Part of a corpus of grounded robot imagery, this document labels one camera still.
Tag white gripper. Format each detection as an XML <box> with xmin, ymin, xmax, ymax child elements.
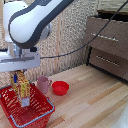
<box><xmin>0</xmin><ymin>42</ymin><xmax>42</xmax><ymax>93</ymax></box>

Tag colourful snack box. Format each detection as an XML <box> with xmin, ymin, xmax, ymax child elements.
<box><xmin>10</xmin><ymin>70</ymin><xmax>32</xmax><ymax>108</ymax></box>

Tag pink plastic mug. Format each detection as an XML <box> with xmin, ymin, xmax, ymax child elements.
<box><xmin>35</xmin><ymin>75</ymin><xmax>53</xmax><ymax>95</ymax></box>

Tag red shopping basket blue rim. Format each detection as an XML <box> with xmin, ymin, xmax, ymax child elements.
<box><xmin>0</xmin><ymin>83</ymin><xmax>56</xmax><ymax>128</ymax></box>

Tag red plastic bowl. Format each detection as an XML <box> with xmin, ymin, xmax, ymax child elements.
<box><xmin>51</xmin><ymin>80</ymin><xmax>70</xmax><ymax>97</ymax></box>

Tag brown drawer cabinet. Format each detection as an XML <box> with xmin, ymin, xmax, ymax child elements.
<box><xmin>83</xmin><ymin>9</ymin><xmax>128</xmax><ymax>82</ymax></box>

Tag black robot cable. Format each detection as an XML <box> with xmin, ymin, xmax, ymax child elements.
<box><xmin>39</xmin><ymin>0</ymin><xmax>128</xmax><ymax>60</ymax></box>

